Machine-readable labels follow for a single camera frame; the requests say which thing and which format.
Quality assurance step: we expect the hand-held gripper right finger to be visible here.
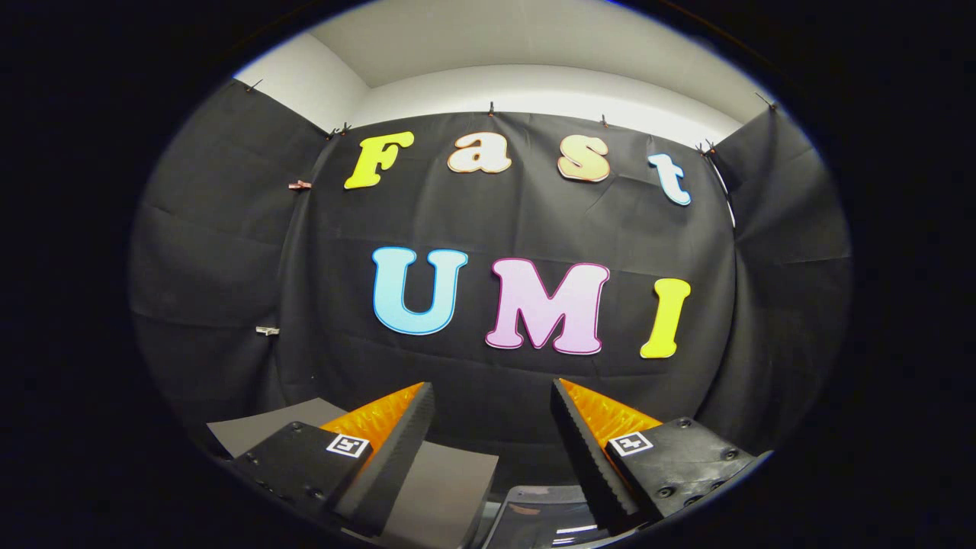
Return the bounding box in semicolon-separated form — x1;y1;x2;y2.
551;377;756;535

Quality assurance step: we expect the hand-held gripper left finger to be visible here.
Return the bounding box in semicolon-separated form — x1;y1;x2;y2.
233;381;435;536

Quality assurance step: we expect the dark grey washing machine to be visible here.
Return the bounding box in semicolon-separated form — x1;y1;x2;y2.
474;482;611;549

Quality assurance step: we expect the grey cabinet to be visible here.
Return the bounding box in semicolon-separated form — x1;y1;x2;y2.
206;396;500;549

